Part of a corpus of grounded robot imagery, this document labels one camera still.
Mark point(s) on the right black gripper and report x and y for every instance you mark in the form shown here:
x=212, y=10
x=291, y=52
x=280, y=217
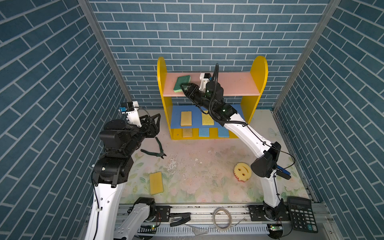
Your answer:
x=193, y=91

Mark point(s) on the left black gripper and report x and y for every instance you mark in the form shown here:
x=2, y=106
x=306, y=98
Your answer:
x=153, y=130

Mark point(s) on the green scouring pad sponge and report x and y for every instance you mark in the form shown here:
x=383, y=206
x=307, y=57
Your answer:
x=181, y=82

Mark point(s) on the pale yellow orange-backed sponge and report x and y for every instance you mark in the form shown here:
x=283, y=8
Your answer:
x=187, y=133

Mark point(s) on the bright yellow sponge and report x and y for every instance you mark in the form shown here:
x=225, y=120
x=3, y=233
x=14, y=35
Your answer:
x=207, y=120

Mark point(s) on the blue sponge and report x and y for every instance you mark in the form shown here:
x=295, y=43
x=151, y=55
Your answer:
x=204, y=132
x=223, y=133

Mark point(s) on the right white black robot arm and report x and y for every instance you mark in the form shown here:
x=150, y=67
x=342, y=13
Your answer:
x=267, y=153

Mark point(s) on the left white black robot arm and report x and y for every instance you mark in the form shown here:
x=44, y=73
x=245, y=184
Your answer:
x=110, y=175

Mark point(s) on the yellow shelf with coloured boards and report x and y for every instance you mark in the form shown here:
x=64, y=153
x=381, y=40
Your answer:
x=242, y=91

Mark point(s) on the yellow smiley face sponge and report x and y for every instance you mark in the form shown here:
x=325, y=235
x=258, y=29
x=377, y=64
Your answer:
x=242, y=172

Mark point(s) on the black desk calculator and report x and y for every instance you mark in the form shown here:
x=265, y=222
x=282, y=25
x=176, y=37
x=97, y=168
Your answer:
x=301, y=215

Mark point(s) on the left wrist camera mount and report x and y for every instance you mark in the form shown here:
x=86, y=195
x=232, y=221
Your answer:
x=130, y=111

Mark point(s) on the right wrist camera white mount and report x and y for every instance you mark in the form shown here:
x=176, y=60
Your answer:
x=205, y=78

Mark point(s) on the black stapler on rail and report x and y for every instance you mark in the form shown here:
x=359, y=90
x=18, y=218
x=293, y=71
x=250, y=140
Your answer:
x=179, y=219

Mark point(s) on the aluminium front rail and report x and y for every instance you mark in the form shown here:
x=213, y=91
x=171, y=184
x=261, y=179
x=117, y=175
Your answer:
x=230, y=221

